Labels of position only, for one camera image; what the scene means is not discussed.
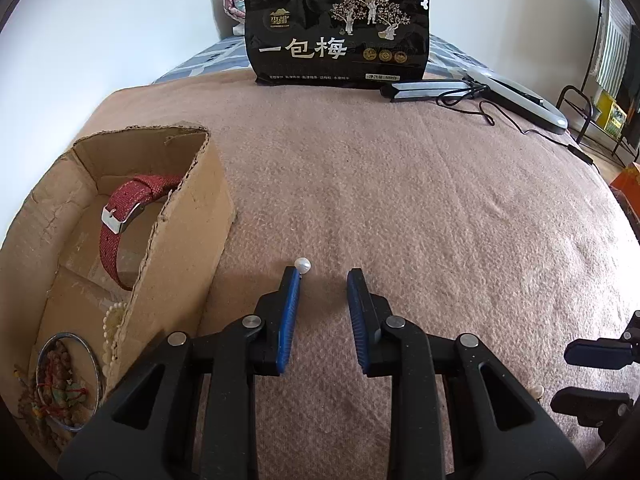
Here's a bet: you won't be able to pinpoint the white pearl earring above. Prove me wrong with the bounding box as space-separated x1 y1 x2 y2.
528 385 544 401
294 257 311 275

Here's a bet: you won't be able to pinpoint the cream jade bead bracelet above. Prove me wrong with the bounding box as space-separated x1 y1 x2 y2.
98 299 132 378

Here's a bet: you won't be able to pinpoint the red strap wristwatch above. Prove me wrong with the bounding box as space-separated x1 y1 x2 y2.
99 174 182 292

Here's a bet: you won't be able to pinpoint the blue bangle with red string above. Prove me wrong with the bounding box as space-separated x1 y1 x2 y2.
35 332 104 434

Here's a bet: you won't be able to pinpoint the brown wooden bead necklace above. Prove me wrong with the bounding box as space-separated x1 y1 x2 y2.
13 339 97 453

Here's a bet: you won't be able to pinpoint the pink bed blanket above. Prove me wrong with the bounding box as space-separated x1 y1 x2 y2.
87 70 639 479

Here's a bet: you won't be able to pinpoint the orange covered low table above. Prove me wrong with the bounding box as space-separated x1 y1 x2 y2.
610 162 640 242

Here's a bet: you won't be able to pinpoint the open cardboard box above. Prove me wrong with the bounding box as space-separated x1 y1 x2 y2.
1 126 235 466

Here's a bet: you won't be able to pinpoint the black clothes rack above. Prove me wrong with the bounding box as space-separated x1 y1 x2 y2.
556 0 639 167

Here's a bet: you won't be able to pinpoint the black folded tripod stand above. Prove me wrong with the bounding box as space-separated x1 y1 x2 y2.
380 79 489 102

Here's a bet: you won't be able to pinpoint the yellow green box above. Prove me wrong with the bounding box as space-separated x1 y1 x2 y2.
596 90 627 140

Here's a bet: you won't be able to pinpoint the dark hanging clothes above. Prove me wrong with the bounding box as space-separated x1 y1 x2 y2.
616 25 639 150

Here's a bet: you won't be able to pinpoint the blue checked bed sheet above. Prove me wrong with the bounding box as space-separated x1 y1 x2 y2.
152 32 490 86

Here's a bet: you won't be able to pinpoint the black plum snack bag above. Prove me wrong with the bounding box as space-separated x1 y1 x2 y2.
244 0 431 89

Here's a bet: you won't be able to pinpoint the striped hanging cloth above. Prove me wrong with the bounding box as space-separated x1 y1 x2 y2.
590 0 634 98

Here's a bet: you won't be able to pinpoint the black ring light cable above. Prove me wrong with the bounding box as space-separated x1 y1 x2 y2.
435 84 601 174

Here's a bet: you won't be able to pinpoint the white ring light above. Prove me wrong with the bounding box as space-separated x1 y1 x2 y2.
465 67 568 134

